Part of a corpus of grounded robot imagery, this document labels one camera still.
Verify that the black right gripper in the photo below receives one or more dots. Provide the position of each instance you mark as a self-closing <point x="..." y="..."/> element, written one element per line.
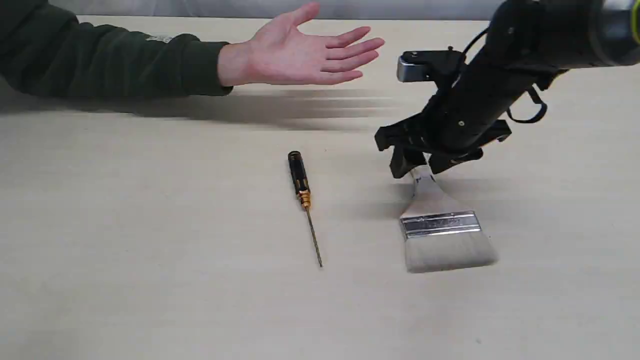
<point x="451" y="126"/>

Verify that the wide wooden paint brush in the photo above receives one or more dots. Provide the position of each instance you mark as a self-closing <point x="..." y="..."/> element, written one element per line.
<point x="440" y="233"/>

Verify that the black gold handled screwdriver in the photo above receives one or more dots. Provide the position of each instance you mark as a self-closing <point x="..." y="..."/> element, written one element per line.
<point x="302" y="191"/>

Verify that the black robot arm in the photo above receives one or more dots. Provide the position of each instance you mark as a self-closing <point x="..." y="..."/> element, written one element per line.
<point x="525" y="47"/>

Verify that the dark green sleeved forearm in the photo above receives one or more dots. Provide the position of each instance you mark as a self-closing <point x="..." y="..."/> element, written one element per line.
<point x="45" y="51"/>

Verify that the bare open human hand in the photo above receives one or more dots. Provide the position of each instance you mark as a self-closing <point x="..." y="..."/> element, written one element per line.
<point x="280" y="54"/>

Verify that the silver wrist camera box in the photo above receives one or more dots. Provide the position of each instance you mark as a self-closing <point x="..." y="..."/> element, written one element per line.
<point x="430" y="65"/>

